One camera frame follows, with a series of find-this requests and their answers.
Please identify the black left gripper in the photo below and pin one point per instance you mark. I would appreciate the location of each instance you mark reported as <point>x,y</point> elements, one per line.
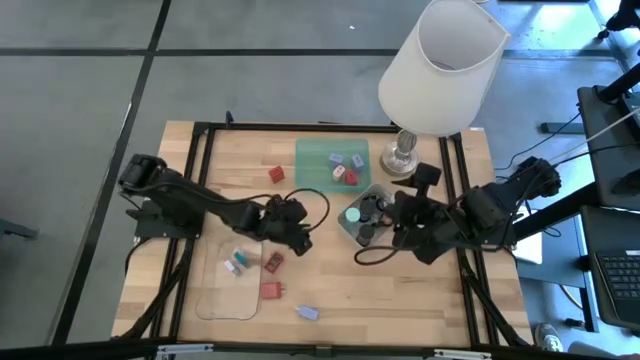
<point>277,217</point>

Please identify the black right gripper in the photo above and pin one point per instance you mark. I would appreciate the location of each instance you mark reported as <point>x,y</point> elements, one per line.
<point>420,225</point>

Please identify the small red clock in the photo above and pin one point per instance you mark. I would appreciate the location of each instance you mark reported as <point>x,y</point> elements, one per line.
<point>273,262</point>

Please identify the small teal clock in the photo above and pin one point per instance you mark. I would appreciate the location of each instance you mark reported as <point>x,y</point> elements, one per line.
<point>242,257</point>

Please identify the teal hourglass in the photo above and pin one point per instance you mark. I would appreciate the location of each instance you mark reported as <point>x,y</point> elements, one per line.
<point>352,215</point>

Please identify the black cap red hourglass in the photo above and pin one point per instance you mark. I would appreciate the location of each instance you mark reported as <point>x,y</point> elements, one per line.
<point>366,232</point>

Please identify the red cube charger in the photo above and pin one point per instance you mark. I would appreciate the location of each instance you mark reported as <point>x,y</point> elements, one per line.
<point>351,177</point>
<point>276,174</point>

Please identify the lavender multiport charger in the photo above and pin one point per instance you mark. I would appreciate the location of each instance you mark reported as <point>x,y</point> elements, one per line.
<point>307,313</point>

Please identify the small white clock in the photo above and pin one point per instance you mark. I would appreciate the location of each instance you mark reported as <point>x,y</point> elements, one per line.
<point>232,267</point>

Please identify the pink white small charger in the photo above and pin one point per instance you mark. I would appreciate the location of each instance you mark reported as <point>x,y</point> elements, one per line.
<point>339,173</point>

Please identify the lavender cube charger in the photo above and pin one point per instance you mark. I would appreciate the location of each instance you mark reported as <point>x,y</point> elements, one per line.
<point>357,161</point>
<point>336,159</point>

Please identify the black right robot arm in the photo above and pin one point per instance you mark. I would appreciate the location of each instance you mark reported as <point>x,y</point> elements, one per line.
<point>490,210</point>

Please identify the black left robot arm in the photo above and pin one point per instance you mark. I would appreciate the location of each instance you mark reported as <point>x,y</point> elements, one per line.
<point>200,197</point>

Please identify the grey office chair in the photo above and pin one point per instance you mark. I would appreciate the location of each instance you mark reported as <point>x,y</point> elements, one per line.
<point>625,47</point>

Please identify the red flat charger with prongs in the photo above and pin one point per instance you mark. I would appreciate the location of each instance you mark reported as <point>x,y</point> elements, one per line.
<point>270,290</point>

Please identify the green translucent tray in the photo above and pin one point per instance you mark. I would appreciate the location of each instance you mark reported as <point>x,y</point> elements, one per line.
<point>312,170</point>

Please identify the white shade silver table lamp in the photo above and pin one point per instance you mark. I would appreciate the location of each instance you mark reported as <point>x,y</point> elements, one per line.
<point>440,90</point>

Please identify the clear plastic bin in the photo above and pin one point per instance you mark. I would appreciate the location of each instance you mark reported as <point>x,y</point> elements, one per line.
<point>225,300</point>

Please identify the white paper sheet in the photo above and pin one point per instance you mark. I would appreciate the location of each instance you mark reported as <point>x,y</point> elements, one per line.
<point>530,250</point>

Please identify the black metal pole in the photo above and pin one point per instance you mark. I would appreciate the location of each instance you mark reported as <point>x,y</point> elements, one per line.
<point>620,85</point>
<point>555,212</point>

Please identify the black desk foot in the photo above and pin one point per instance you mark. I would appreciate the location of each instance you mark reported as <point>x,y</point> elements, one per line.
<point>560,128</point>

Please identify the black computer desk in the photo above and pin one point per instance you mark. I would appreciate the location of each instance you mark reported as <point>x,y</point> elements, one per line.
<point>592,235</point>

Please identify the black side table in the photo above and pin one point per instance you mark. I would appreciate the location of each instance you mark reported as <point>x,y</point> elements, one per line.
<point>605,150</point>

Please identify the person's foot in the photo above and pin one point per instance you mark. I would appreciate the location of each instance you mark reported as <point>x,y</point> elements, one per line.
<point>548,339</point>
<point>625,15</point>

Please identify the black computer mouse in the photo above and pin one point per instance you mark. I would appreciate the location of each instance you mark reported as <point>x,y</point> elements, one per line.
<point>627,182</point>

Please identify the black keyboard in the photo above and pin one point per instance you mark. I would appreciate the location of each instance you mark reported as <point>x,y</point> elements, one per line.
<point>620,280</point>

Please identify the grey furniture foot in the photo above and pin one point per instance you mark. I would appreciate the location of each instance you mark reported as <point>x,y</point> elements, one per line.
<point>15,230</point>

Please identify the black aluminium table frame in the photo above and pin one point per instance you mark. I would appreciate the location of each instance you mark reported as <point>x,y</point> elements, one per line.
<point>300,127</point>

